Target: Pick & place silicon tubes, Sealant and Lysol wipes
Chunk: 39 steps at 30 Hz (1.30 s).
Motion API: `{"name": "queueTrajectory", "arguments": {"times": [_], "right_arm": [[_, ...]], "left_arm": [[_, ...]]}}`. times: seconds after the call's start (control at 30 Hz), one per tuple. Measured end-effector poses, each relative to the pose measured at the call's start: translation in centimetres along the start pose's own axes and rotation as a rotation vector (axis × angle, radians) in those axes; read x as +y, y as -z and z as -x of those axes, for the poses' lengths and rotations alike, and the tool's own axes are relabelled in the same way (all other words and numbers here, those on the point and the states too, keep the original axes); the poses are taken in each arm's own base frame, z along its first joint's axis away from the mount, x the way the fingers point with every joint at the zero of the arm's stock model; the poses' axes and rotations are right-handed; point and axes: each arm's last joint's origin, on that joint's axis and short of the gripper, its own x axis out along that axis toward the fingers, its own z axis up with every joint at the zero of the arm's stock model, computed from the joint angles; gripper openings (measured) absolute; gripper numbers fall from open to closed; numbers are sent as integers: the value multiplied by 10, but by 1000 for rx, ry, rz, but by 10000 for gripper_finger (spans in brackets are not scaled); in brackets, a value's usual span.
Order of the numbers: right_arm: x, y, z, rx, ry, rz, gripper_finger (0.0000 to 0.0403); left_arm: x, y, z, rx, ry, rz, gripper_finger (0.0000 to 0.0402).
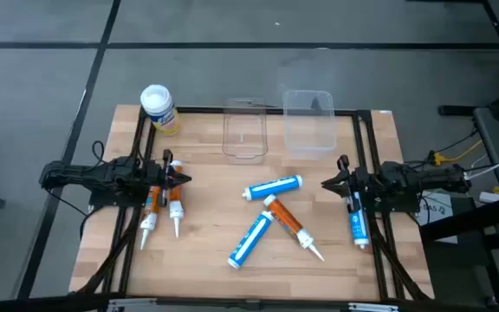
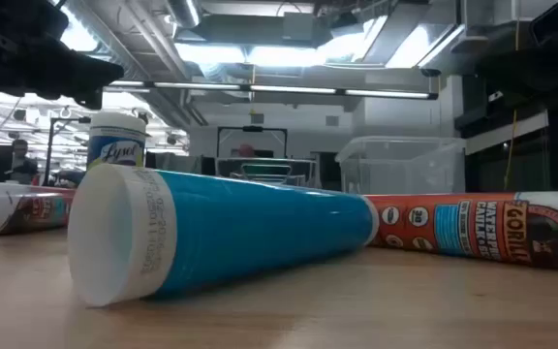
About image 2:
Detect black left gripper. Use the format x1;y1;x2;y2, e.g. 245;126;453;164
0;0;125;110

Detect long ceiling light fixture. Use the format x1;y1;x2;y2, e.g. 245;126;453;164
104;79;439;101

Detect black framed robot station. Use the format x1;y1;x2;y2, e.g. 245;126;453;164
216;125;289;159

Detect Lysol wipes canister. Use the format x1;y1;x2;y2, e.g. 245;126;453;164
86;111;148;171

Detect blue silicone sealant tube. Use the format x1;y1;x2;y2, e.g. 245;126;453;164
67;163;381;308

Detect person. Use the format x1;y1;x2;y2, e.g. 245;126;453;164
6;139;40;184

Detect deep clear plastic bin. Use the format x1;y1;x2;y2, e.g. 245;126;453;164
335;136;467;195

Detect orange Gorilla sealant tube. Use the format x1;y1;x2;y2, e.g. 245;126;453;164
0;179;77;238
365;191;558;271

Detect wire basket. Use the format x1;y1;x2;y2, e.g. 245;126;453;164
215;157;320;189

